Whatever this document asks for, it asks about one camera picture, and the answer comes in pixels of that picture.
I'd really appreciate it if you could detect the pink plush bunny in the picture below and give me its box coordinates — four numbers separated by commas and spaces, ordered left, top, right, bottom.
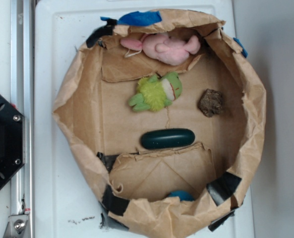
120, 33, 200, 66

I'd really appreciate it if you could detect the brown paper bag bin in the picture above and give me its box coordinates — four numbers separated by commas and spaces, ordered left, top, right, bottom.
53, 9, 266, 238

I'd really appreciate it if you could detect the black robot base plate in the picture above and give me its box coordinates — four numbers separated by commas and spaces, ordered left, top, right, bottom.
0, 94, 24, 190

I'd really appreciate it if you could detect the blue ball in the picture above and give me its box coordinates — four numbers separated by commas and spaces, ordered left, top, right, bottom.
167, 190, 194, 202

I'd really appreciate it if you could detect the aluminium extrusion rail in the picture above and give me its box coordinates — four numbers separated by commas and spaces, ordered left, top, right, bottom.
10, 0, 36, 215

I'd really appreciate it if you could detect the metal corner bracket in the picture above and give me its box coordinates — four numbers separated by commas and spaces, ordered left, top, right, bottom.
3, 214, 30, 238

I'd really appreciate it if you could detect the dark green oval case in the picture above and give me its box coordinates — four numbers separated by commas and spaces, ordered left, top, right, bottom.
140, 128, 195, 150

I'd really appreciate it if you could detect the white plastic tray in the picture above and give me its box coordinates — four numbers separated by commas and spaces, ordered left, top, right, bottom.
33, 0, 256, 238

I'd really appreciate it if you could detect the brown rock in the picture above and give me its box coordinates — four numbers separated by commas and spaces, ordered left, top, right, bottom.
198, 89, 224, 118

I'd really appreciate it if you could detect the green plush frog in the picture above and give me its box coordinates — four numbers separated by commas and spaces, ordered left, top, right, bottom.
128, 72, 182, 112

